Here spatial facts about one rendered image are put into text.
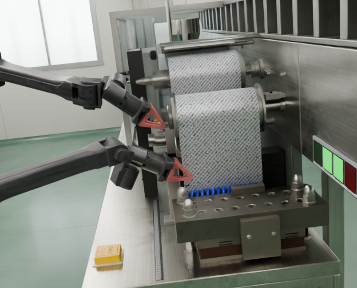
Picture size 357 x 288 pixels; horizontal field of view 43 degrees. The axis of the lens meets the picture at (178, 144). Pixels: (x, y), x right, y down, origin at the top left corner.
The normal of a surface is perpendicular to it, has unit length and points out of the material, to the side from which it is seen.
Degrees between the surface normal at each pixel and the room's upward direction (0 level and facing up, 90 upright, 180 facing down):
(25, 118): 90
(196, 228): 90
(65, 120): 90
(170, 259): 0
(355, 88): 90
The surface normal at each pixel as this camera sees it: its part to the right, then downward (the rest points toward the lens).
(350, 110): -0.99, 0.11
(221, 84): 0.07, 0.29
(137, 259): -0.10, -0.96
